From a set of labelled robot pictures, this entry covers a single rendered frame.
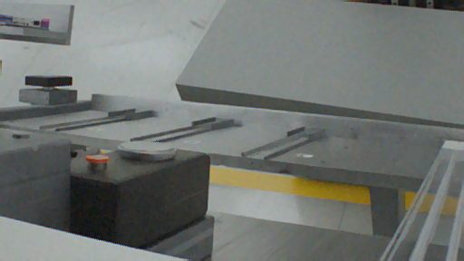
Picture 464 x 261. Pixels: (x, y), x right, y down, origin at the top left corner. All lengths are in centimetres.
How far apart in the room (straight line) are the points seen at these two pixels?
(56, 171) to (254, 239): 14
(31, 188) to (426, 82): 79
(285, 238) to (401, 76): 65
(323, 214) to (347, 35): 61
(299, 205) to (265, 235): 123
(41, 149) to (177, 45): 188
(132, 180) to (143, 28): 199
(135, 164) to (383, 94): 71
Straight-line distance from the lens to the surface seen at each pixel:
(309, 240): 32
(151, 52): 208
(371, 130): 71
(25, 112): 74
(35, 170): 20
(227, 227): 33
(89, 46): 223
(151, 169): 23
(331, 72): 96
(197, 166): 26
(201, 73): 101
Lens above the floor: 126
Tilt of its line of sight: 45 degrees down
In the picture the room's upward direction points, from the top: 20 degrees counter-clockwise
